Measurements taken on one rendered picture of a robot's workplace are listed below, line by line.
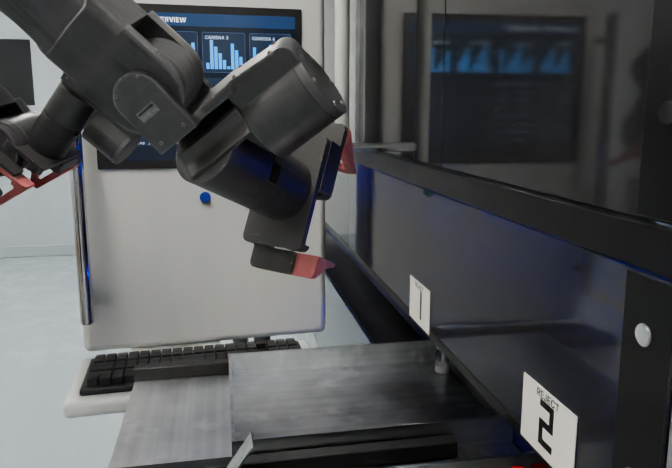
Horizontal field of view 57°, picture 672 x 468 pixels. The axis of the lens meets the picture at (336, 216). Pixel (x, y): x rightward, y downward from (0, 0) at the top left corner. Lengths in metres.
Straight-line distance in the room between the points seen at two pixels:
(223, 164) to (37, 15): 0.15
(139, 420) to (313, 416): 0.23
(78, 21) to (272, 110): 0.14
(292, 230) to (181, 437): 0.39
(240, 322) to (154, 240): 0.25
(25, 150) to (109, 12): 0.53
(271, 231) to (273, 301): 0.80
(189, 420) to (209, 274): 0.49
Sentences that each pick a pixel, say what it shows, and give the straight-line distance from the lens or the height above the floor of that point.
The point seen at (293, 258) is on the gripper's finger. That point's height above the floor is 1.15.
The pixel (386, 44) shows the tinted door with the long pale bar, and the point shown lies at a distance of 1.05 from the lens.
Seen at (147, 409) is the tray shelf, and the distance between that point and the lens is 0.92.
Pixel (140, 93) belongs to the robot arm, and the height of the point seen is 1.29.
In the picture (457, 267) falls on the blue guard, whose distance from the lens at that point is 0.73.
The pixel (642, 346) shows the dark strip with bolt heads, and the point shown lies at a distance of 0.45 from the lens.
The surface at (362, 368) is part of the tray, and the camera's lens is 1.00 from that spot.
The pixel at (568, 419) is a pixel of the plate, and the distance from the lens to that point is 0.54.
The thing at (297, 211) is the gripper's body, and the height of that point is 1.20.
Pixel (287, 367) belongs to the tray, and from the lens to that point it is 0.99.
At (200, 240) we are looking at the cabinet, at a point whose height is 1.02.
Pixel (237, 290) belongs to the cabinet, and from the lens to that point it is 1.32.
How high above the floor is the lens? 1.28
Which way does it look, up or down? 10 degrees down
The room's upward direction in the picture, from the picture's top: straight up
